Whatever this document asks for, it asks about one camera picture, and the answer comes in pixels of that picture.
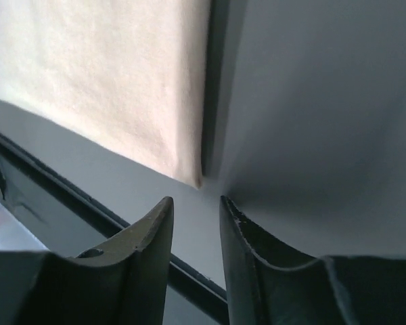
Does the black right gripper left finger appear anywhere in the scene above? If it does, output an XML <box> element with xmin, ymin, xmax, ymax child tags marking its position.
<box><xmin>0</xmin><ymin>197</ymin><xmax>174</xmax><ymax>324</ymax></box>

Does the beige t shirt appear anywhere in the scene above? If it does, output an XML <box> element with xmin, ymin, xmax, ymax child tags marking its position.
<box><xmin>0</xmin><ymin>1</ymin><xmax>210</xmax><ymax>188</ymax></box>

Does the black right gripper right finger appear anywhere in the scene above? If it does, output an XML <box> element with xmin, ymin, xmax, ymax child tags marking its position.
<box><xmin>219</xmin><ymin>197</ymin><xmax>406</xmax><ymax>324</ymax></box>

